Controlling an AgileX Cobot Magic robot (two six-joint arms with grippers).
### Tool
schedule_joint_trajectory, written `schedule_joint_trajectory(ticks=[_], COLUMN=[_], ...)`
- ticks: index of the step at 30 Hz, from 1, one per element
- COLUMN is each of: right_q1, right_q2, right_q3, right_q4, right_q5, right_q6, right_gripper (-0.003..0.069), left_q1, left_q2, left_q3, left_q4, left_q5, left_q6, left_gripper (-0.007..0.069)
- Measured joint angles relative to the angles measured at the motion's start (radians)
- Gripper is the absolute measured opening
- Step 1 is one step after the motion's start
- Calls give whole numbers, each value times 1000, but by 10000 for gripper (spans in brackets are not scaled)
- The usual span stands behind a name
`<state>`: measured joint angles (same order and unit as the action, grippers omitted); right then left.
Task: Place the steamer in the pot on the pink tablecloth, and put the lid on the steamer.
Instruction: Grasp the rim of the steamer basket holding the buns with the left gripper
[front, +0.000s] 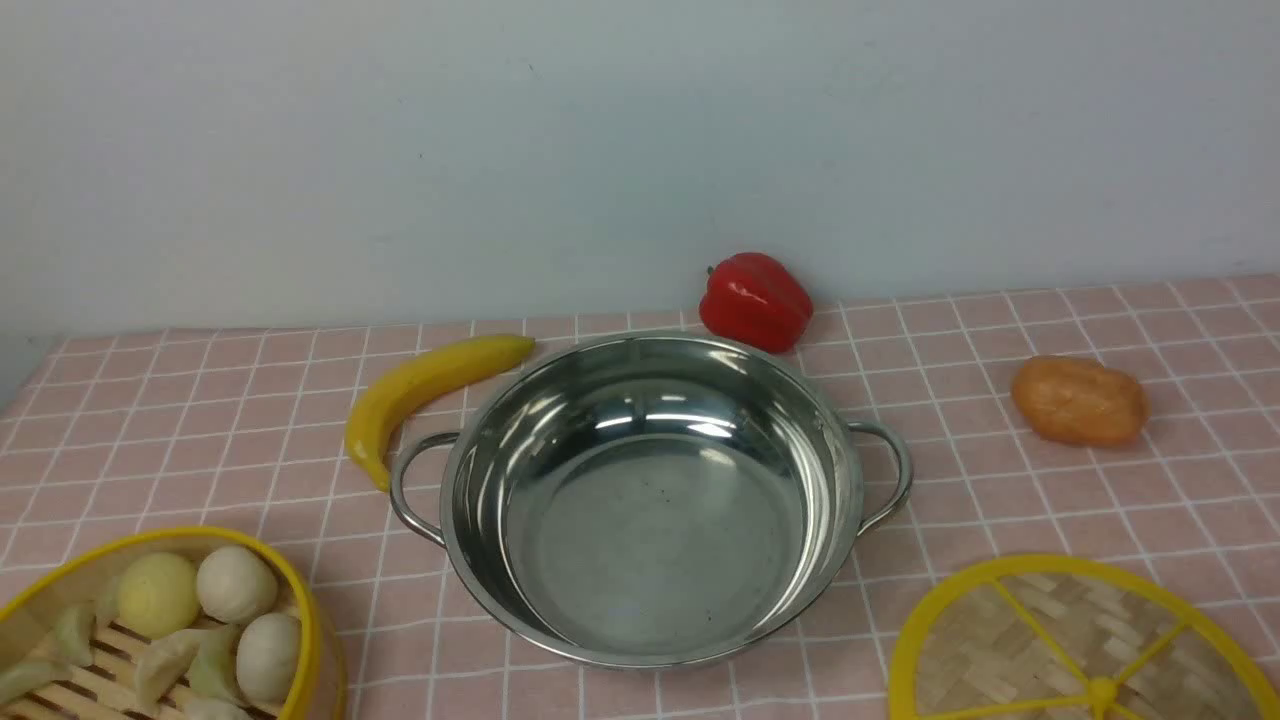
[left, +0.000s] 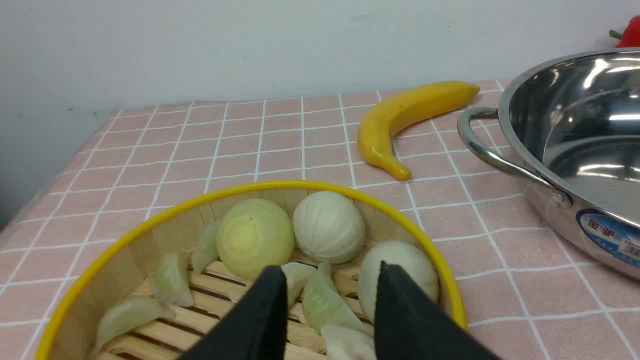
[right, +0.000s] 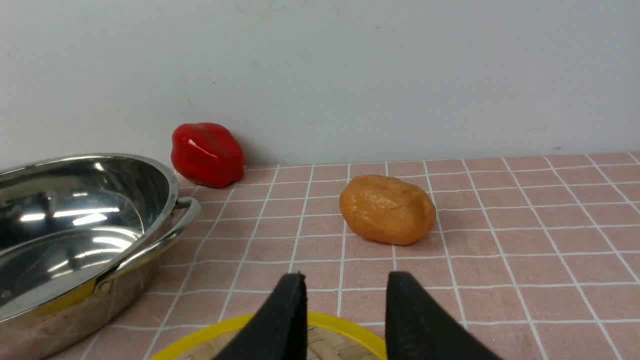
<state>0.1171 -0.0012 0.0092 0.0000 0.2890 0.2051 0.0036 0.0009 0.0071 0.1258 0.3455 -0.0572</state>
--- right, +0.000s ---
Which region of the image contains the stainless steel pot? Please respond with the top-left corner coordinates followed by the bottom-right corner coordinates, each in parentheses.
top-left (0, 153), bottom-right (202, 360)

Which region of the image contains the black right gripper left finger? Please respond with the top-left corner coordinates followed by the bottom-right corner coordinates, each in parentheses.
top-left (215, 273), bottom-right (308, 360)

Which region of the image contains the yellow bamboo steamer lid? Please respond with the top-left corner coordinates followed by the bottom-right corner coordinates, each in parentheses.
top-left (152, 312), bottom-right (387, 360)

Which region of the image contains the red bell pepper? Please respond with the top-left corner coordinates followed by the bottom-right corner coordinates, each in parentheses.
top-left (170, 122), bottom-right (245, 189)

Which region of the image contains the brown potato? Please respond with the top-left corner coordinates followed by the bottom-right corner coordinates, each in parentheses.
top-left (339, 175), bottom-right (437, 246)

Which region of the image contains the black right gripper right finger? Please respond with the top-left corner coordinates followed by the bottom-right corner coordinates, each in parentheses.
top-left (385, 271), bottom-right (500, 360)

